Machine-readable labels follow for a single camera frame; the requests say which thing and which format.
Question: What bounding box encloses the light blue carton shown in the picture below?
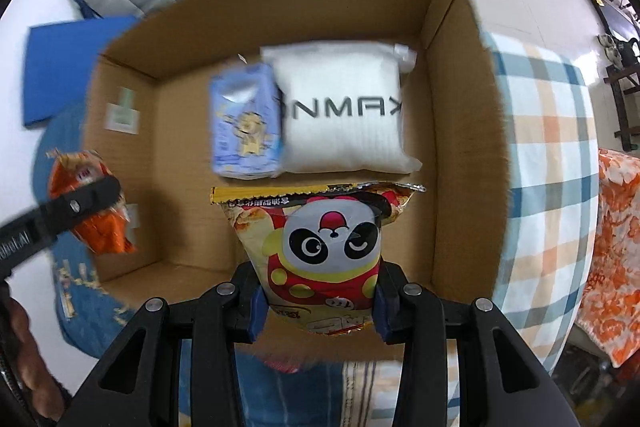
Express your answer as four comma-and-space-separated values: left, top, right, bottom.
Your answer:
208, 61, 287, 181

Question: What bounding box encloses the white pillow packet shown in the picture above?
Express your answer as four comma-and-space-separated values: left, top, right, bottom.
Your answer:
260, 40, 424, 176

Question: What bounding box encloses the dark wooden rack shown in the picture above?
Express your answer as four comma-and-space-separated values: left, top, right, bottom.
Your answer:
602, 64, 640, 153

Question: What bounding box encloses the blue printed cushion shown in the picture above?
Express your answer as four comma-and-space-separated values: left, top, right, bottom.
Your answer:
31, 102, 201, 359

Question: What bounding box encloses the orange floral cloth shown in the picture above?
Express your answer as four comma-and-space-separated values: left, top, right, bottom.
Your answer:
574, 148, 640, 369

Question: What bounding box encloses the plaid blanket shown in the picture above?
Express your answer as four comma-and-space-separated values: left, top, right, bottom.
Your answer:
480, 31, 601, 374

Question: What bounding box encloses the panda print snack bag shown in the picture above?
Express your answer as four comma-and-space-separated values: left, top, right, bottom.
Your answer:
210, 181, 427, 339

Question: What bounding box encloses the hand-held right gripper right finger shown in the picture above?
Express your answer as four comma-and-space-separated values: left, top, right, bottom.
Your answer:
371, 262, 571, 427

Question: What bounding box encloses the person's left hand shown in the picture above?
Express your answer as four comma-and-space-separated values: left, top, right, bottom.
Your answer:
7, 297, 68, 415

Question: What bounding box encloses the blue foam mat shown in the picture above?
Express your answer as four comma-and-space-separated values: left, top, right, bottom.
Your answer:
22, 14, 142, 128

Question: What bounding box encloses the orange snack packet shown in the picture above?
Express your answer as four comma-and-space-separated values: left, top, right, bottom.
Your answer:
47, 150, 137, 256

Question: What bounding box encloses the brown cardboard box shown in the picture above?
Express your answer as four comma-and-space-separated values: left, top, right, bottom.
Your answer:
82, 0, 512, 364

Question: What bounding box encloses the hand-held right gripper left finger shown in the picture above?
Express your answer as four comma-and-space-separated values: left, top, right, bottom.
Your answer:
75, 262, 271, 427

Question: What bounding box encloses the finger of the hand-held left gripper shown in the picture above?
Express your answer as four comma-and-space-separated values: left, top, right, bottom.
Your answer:
37, 174, 124, 240

